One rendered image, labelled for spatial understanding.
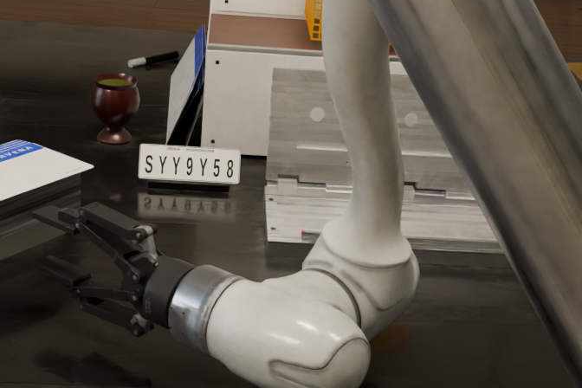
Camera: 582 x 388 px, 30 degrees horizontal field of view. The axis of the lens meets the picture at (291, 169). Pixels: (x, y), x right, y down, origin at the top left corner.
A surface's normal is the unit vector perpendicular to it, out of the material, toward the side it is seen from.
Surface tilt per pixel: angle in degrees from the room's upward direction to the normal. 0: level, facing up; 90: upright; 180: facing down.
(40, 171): 0
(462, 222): 0
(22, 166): 0
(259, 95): 90
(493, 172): 98
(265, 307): 32
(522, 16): 55
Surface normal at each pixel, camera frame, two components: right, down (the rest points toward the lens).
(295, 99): 0.06, 0.20
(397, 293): 0.80, 0.26
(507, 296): 0.08, -0.93
